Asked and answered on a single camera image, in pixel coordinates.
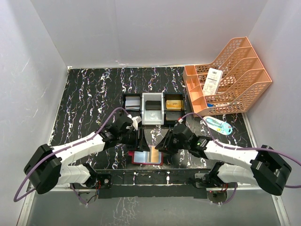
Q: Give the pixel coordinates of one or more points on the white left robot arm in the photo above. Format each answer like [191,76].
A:
[52,165]

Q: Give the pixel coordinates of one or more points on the orange plastic desk organizer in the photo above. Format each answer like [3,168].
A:
[243,81]

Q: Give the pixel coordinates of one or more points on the black card in white bin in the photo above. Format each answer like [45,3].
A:
[152,105]

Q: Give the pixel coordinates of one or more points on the aluminium frame rail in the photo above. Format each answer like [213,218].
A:
[154,206]

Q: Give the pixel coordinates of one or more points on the black bin left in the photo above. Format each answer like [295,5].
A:
[133,113]

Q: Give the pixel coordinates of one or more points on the red leather card holder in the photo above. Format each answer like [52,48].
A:
[142,158]

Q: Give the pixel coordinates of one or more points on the black bin right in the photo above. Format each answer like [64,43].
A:
[171,117]

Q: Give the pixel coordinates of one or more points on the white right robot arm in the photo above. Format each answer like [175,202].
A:
[262,168]

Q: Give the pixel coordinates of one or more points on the white blue tape dispenser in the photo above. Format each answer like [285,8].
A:
[219,126]

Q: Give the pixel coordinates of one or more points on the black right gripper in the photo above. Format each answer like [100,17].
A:
[165,142]

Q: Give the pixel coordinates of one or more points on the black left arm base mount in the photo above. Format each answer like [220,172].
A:
[92,180]

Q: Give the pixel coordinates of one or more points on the white bin middle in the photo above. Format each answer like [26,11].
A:
[152,117]

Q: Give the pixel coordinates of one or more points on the black bin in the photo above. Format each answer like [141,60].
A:
[171,117]
[133,113]

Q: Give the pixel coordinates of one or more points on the white paper receipt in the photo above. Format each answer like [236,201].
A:
[212,81]

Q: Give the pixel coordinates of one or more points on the white VIP chip card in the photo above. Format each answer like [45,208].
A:
[132,103]

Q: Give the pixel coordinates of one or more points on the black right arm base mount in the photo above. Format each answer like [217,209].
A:
[218,196]

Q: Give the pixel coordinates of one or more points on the gold magnetic stripe card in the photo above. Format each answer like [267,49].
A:
[154,155]

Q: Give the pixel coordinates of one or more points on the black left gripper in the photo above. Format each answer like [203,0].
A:
[143,146]

